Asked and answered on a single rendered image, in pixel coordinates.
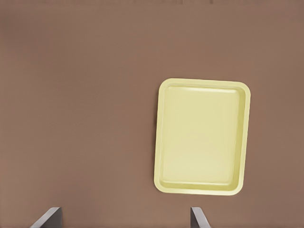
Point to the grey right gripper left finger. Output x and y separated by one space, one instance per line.
50 219

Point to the pale yellow rectangular tray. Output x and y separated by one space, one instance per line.
202 137

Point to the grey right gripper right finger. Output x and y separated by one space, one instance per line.
199 218

